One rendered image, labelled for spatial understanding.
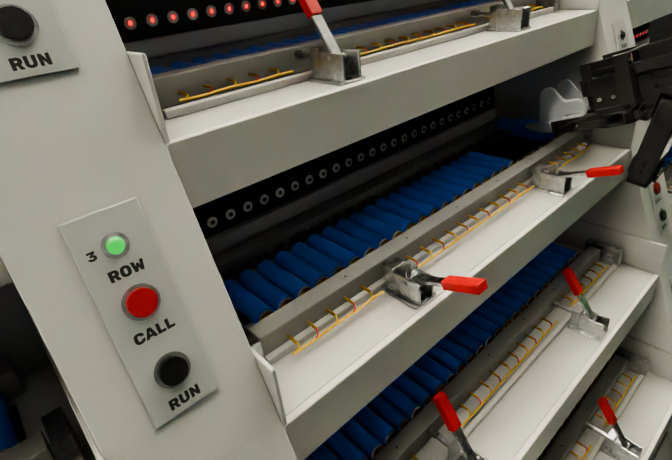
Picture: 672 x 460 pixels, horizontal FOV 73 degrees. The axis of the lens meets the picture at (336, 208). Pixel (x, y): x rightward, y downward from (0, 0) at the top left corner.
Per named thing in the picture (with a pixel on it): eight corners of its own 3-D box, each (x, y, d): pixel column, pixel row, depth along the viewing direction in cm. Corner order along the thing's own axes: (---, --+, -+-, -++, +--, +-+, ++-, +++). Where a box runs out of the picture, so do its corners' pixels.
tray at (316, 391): (624, 178, 66) (638, 114, 62) (293, 469, 32) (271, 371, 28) (498, 150, 80) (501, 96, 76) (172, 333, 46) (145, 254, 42)
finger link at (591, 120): (559, 114, 62) (631, 99, 56) (562, 127, 63) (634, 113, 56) (545, 123, 60) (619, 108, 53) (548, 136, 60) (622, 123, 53)
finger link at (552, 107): (518, 93, 65) (587, 76, 58) (528, 133, 66) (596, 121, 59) (508, 98, 63) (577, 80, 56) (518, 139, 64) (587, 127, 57)
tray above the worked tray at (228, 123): (593, 45, 63) (611, -73, 56) (185, 212, 29) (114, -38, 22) (465, 40, 77) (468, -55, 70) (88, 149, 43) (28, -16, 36)
